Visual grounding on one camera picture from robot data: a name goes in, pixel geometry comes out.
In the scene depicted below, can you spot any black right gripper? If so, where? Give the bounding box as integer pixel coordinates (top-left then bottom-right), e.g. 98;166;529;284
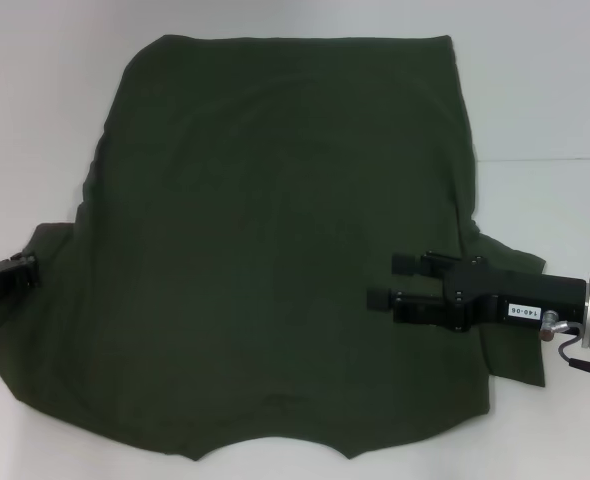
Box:
367;251;589;335

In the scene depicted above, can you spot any right arm cable with connector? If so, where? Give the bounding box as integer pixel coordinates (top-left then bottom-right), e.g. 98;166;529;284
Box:
538;309;590;382

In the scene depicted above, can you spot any dark green shirt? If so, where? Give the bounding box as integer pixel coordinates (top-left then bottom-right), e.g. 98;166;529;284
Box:
0;33;547;461

